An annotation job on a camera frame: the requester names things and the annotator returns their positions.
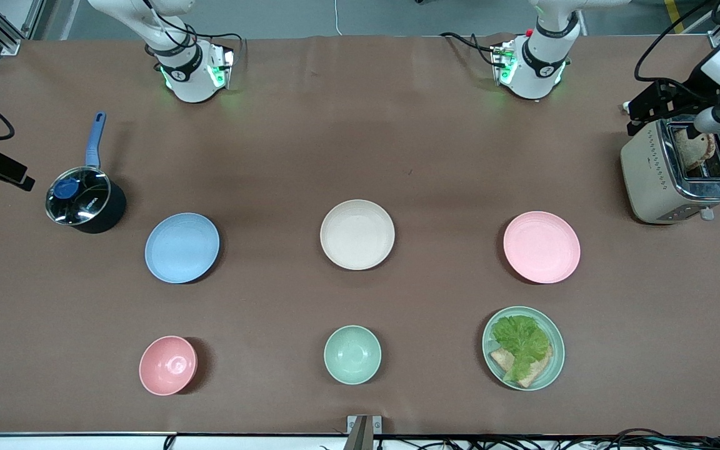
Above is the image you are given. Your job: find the metal bracket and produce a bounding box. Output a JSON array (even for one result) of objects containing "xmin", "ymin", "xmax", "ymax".
[{"xmin": 346, "ymin": 415, "xmax": 383, "ymax": 450}]

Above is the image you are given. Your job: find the pink plate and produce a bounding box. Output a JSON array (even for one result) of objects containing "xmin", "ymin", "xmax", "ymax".
[{"xmin": 502, "ymin": 211, "xmax": 582, "ymax": 285}]

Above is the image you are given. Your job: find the brown table cover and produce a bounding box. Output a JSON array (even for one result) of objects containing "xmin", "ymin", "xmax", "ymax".
[{"xmin": 0, "ymin": 32, "xmax": 720, "ymax": 436}]

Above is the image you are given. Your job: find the green bowl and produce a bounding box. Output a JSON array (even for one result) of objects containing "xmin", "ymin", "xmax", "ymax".
[{"xmin": 324, "ymin": 325, "xmax": 383, "ymax": 386}]

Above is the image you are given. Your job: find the black pot with blue handle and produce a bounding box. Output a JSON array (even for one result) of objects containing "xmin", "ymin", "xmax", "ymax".
[{"xmin": 46, "ymin": 112, "xmax": 128, "ymax": 235}]

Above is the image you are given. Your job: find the glass lid with blue knob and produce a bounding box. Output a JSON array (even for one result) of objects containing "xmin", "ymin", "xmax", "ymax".
[{"xmin": 46, "ymin": 166, "xmax": 113, "ymax": 226}]

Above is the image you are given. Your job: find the blue plate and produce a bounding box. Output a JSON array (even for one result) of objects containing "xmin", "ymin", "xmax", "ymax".
[{"xmin": 144, "ymin": 212, "xmax": 221, "ymax": 284}]

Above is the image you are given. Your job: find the green plate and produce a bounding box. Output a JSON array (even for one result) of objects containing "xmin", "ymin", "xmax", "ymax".
[{"xmin": 482, "ymin": 306, "xmax": 566, "ymax": 392}]

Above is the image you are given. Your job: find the beige plate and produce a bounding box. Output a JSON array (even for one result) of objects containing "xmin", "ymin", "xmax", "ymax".
[{"xmin": 319, "ymin": 199, "xmax": 396, "ymax": 271}]

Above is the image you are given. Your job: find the black cable bundle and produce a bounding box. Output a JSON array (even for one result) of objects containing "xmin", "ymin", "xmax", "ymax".
[{"xmin": 162, "ymin": 427, "xmax": 720, "ymax": 450}]

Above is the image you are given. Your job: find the pink bowl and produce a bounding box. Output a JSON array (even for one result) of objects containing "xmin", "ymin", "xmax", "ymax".
[{"xmin": 139, "ymin": 336, "xmax": 199, "ymax": 396}]

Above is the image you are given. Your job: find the green lettuce leaf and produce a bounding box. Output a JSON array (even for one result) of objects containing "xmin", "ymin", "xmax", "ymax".
[{"xmin": 491, "ymin": 315, "xmax": 552, "ymax": 383}]

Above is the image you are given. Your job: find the cream and chrome toaster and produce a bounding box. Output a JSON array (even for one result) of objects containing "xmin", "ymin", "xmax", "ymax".
[{"xmin": 621, "ymin": 117, "xmax": 720, "ymax": 225}]

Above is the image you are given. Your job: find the toasted bread slice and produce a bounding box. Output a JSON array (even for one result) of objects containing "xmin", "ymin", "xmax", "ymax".
[{"xmin": 490, "ymin": 346, "xmax": 554, "ymax": 389}]

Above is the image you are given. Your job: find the brown bread slice in toaster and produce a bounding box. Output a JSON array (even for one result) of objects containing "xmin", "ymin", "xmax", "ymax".
[{"xmin": 674, "ymin": 127, "xmax": 718, "ymax": 171}]

